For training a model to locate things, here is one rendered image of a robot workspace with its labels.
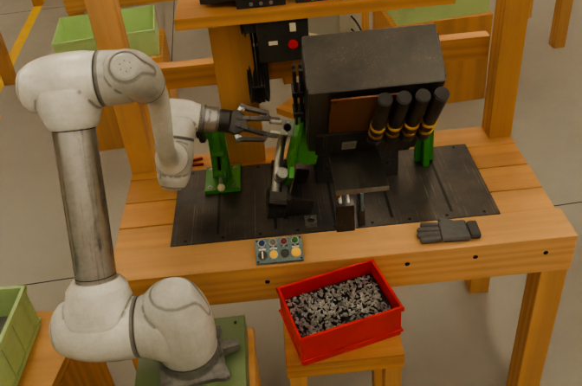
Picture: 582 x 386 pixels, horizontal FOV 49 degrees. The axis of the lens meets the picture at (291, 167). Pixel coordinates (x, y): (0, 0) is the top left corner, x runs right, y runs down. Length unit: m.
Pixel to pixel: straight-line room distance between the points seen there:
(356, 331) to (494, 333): 1.28
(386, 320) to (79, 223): 0.88
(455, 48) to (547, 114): 2.13
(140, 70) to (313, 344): 0.88
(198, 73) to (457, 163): 1.01
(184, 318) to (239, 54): 1.05
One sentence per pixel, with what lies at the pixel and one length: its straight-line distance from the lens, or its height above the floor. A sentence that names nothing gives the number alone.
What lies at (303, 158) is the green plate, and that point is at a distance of 2.08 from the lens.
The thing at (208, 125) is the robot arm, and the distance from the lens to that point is 2.07.
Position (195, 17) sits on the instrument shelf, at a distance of 2.11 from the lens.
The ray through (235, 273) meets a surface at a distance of 2.06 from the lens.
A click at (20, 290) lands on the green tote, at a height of 0.96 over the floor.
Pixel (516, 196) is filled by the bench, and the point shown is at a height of 0.88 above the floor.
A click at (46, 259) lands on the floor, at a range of 3.74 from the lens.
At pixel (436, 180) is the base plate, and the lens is 2.36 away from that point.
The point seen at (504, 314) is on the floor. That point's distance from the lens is 3.15.
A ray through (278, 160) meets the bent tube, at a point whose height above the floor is 1.06.
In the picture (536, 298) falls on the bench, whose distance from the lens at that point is 2.38.
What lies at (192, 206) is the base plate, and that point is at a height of 0.90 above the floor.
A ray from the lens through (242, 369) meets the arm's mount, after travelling 1.76.
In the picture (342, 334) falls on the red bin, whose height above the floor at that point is 0.88.
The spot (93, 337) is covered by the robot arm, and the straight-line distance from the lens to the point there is 1.66.
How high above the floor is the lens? 2.32
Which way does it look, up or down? 36 degrees down
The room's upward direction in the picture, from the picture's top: 6 degrees counter-clockwise
